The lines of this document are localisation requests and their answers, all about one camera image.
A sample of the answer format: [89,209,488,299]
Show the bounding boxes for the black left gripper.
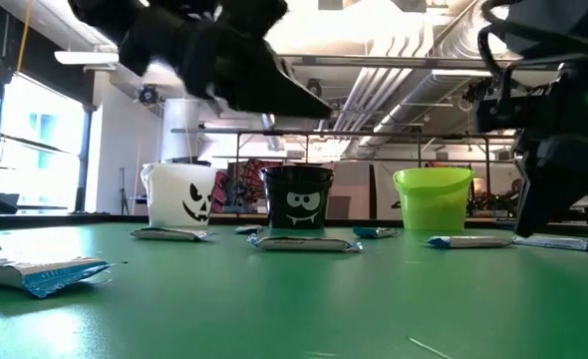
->
[181,22,333,120]

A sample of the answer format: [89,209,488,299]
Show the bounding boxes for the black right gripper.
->
[514,132,588,239]

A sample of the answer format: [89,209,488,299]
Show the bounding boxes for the black halloween bucket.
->
[261,165,335,230]

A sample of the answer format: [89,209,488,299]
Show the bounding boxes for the green halloween bucket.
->
[392,167,474,232]

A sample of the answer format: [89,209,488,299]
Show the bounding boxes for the white pillar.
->
[161,98,200,164]

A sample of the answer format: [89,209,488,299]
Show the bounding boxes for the white ventilation ducts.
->
[331,29,494,151]

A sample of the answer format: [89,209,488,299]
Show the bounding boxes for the white partition panel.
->
[331,160,400,220]

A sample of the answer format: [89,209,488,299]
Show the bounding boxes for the white jack-o-lantern bucket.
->
[140,162,220,228]

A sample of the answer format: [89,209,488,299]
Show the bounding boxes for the large bright window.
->
[0,74,94,215]

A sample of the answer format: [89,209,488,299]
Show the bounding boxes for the green table mat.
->
[0,221,588,359]

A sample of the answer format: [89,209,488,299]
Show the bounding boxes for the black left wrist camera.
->
[218,0,289,39]

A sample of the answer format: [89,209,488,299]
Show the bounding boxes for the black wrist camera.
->
[218,0,289,39]
[475,94,524,134]

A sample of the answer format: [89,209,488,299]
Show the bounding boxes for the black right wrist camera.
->
[475,94,524,134]

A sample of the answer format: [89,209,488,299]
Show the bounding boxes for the black metal rack frame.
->
[171,128,517,210]

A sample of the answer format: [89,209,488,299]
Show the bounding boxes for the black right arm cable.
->
[476,0,588,86]

